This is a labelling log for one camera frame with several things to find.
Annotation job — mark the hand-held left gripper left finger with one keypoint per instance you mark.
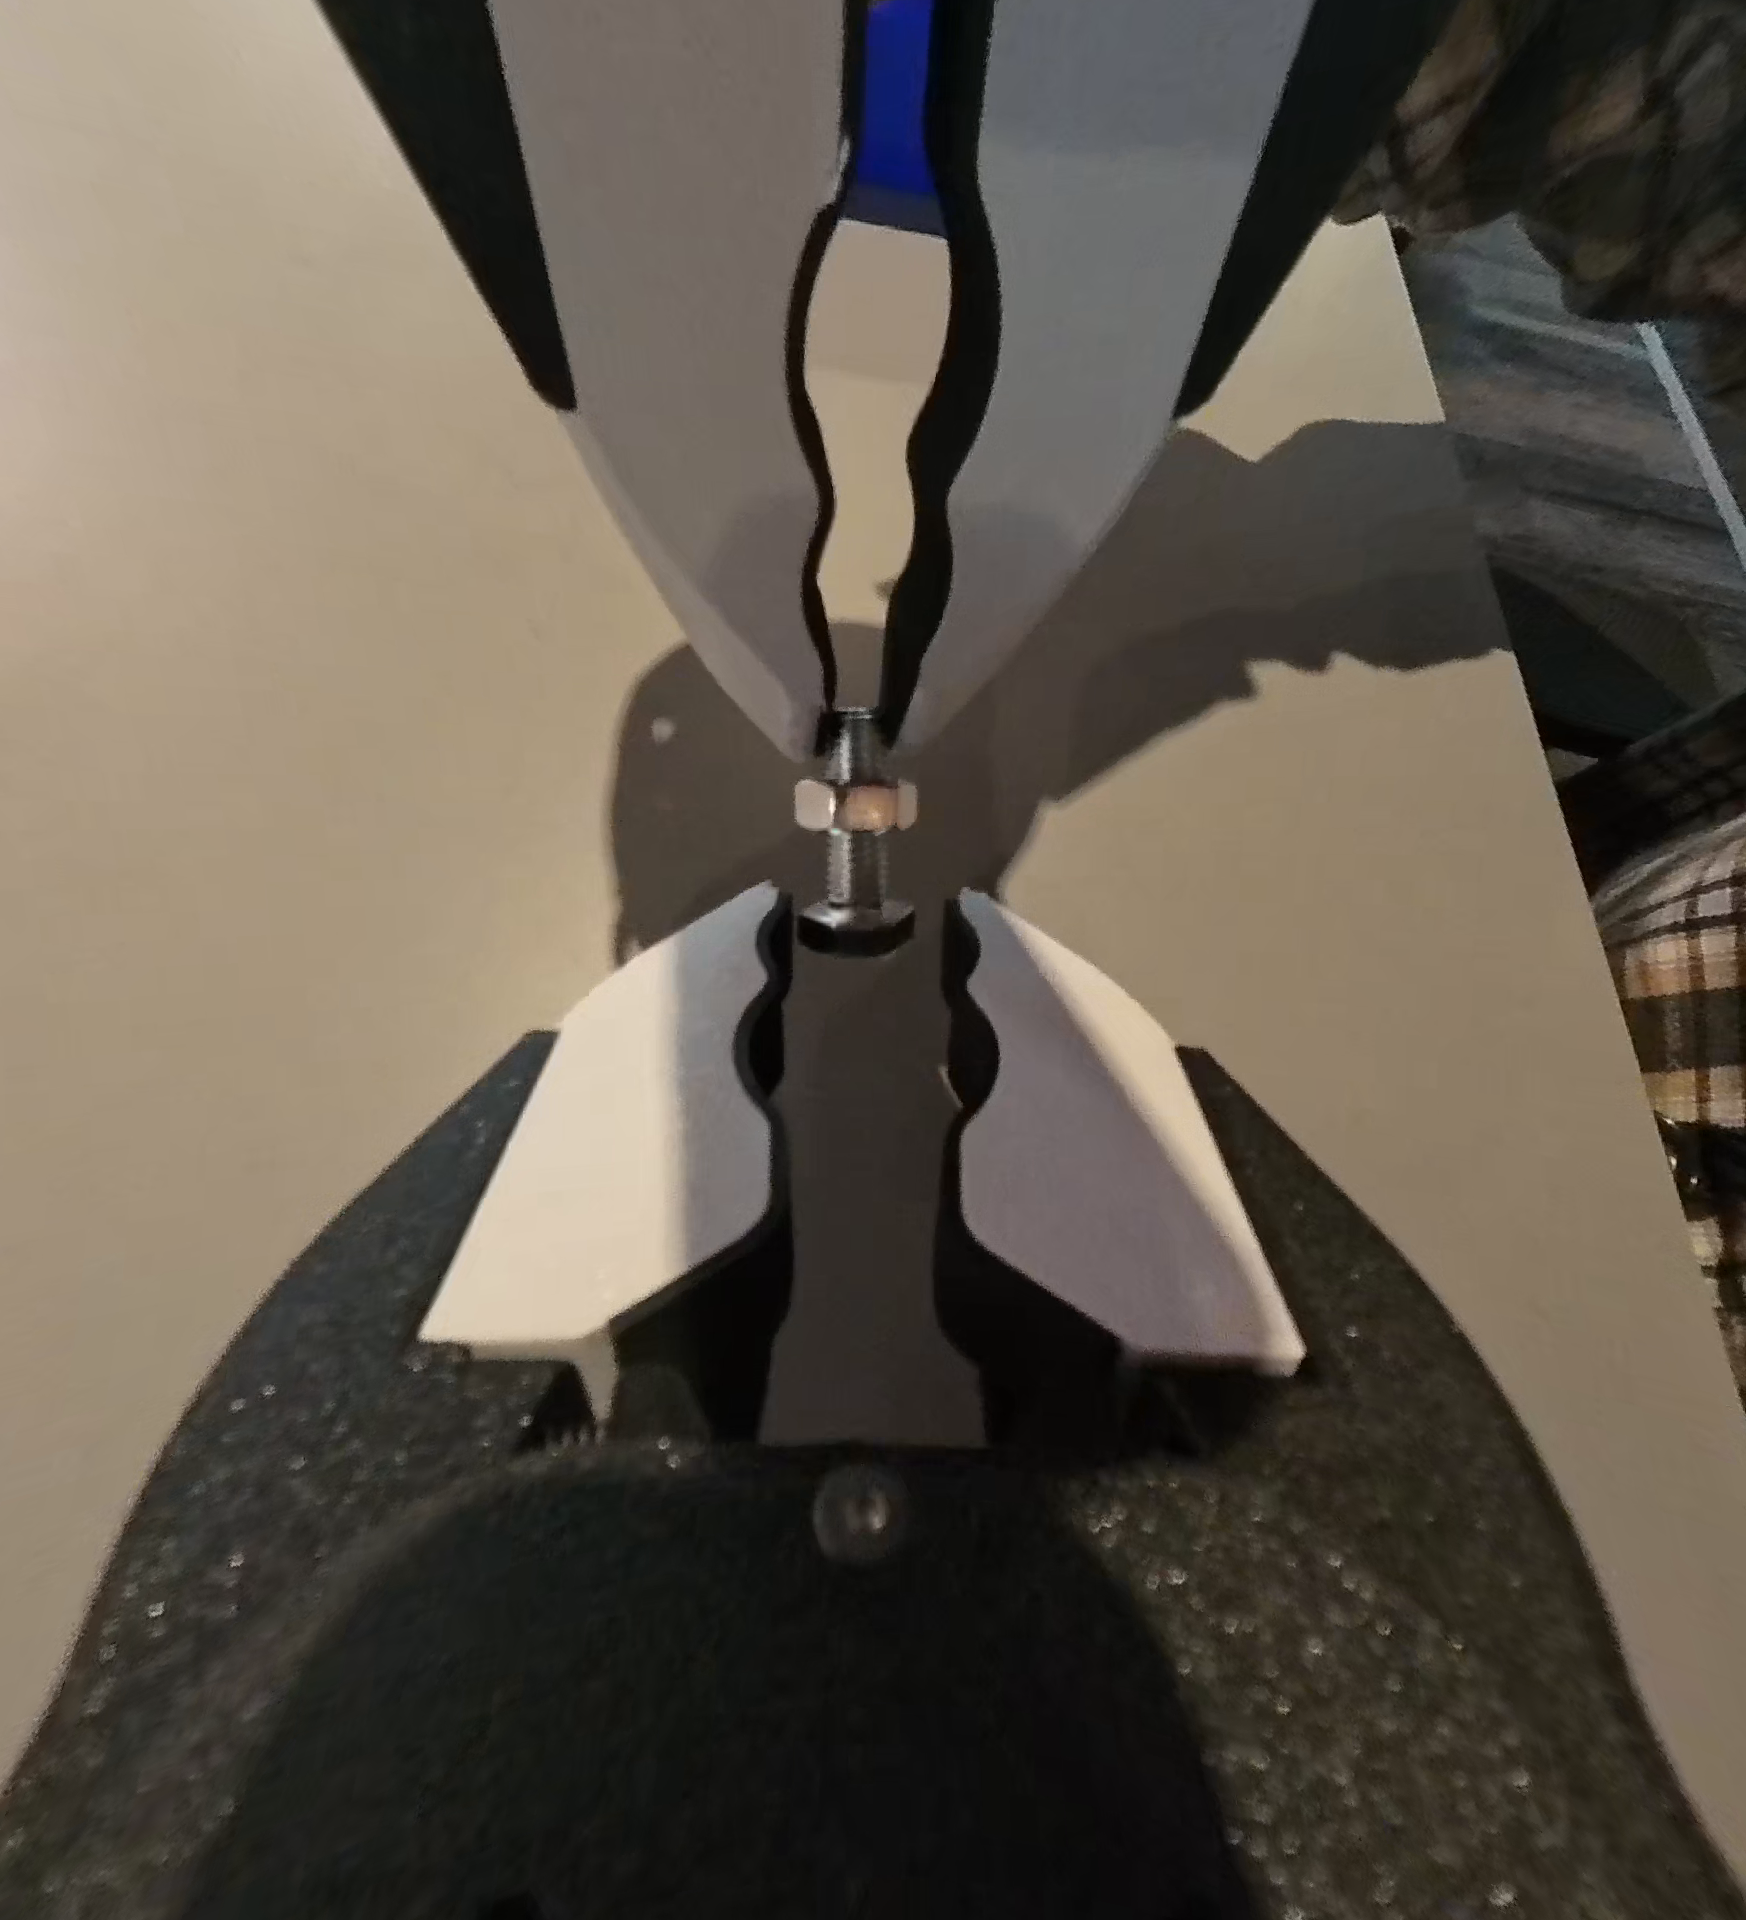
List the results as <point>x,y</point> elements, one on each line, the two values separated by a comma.
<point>603,1171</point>

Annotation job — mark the silver hex bolt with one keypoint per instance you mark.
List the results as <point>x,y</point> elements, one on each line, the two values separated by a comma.
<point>854,863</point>

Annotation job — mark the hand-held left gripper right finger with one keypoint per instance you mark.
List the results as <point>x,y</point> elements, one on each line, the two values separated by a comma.
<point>1113,1171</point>

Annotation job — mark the silver hex nut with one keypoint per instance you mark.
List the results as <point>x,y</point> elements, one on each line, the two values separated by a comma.
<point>857,809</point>

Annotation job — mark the blue plastic bin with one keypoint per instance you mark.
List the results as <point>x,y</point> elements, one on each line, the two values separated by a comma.
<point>896,136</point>

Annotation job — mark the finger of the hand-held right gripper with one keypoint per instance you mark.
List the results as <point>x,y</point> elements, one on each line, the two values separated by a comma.
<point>1069,376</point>
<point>661,376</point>

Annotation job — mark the person's right forearm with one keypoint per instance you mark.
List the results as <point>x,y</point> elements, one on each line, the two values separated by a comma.
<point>1607,153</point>

